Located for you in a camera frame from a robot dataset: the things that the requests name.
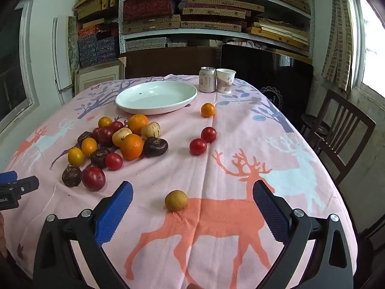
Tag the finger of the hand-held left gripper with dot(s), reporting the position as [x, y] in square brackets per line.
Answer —
[7, 177]
[27, 185]

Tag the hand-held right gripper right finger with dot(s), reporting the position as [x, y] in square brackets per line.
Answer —
[269, 213]

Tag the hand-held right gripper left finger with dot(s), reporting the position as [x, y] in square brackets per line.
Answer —
[115, 213]

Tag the dark red tomato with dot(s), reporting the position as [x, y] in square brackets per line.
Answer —
[93, 178]
[95, 132]

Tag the dark purple wrinkled fruit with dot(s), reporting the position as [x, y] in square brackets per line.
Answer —
[71, 176]

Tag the yellow cherry tomato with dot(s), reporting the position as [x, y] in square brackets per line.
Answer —
[105, 122]
[75, 156]
[89, 147]

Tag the dark purple water chestnut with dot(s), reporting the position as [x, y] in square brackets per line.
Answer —
[85, 138]
[155, 147]
[100, 157]

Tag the small brown longan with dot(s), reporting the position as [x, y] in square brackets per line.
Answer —
[176, 200]

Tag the white oval plate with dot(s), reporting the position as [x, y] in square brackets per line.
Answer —
[156, 96]

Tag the pink deer print tablecloth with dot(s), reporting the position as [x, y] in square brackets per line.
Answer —
[180, 168]

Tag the large orange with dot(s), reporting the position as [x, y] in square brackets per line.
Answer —
[138, 124]

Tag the white framed dark window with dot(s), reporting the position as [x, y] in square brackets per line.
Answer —
[15, 66]

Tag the dark wooden chair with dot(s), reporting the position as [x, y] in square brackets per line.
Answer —
[346, 126]

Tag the small mandarin orange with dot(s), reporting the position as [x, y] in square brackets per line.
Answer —
[208, 110]

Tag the white leaning board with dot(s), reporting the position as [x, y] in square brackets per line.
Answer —
[62, 54]

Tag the white paper cup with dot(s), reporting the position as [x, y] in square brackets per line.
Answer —
[225, 81]

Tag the black flat screen panel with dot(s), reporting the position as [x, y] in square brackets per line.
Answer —
[270, 69]

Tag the pink drink can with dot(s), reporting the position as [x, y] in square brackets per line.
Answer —
[207, 79]

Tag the stack of blue patterned boxes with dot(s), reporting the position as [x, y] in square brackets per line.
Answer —
[96, 46]

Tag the dark brown wooden furniture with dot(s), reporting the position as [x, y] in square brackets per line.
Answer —
[168, 63]

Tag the white metal shelf rack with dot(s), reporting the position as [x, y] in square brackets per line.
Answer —
[121, 21]

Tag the patterned beige curtain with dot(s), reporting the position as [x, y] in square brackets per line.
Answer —
[340, 36]

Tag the bright window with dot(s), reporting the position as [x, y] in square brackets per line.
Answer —
[371, 51]

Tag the pile of yellow wooden boxes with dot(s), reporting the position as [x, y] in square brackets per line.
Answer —
[93, 1]

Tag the stack of woven flat boxes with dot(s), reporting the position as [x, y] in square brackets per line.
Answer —
[210, 10]

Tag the pale wooden picture frame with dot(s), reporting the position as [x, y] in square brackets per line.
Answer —
[99, 75]

